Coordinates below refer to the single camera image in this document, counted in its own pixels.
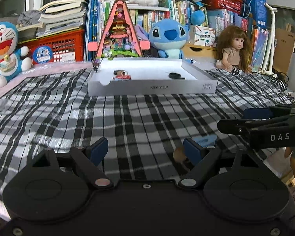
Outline wooden drawer box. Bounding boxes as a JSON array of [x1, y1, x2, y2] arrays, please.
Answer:
[[182, 43, 217, 59]]

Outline red basket on shelf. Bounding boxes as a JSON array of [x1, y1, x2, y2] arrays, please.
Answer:
[[204, 0, 242, 14]]

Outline black round caps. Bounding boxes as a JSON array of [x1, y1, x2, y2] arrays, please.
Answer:
[[168, 73, 185, 80]]

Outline blue binder clip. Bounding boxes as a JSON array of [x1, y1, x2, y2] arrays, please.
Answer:
[[193, 134, 217, 148]]

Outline white pencil box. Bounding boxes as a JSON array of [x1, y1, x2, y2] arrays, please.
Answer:
[[190, 26, 216, 47]]

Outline brown round piece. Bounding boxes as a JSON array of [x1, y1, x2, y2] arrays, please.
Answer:
[[172, 147, 186, 164]]

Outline row of upright books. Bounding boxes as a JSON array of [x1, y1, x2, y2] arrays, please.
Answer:
[[85, 0, 270, 67]]

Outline Stitch plush toy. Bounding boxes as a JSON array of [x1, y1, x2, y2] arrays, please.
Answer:
[[135, 19, 192, 63]]

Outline red plastic piece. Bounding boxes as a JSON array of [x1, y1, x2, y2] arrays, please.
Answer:
[[113, 75, 131, 80]]

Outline binder clip on box edge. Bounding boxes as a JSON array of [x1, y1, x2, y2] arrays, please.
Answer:
[[93, 58, 102, 72]]

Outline black white plaid cloth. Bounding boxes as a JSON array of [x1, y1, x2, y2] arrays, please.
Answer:
[[0, 69, 294, 196]]

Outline white shallow cardboard box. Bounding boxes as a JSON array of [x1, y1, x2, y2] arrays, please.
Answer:
[[87, 58, 218, 96]]

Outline stack of books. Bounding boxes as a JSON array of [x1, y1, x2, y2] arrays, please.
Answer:
[[16, 0, 91, 41]]

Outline red plastic crate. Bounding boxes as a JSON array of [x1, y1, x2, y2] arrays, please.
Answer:
[[17, 28, 85, 65]]

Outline black cable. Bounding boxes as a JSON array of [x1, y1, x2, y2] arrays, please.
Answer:
[[251, 71, 292, 93]]

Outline Doraemon plush toy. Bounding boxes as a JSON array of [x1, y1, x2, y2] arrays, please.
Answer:
[[0, 22, 32, 88]]

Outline pink triangular house model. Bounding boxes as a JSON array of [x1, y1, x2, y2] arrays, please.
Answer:
[[88, 0, 151, 62]]

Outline blue gift bag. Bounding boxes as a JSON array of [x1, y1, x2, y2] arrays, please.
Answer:
[[240, 0, 267, 29]]

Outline long-haired doll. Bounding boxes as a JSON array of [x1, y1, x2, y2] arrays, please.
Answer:
[[216, 25, 253, 74]]

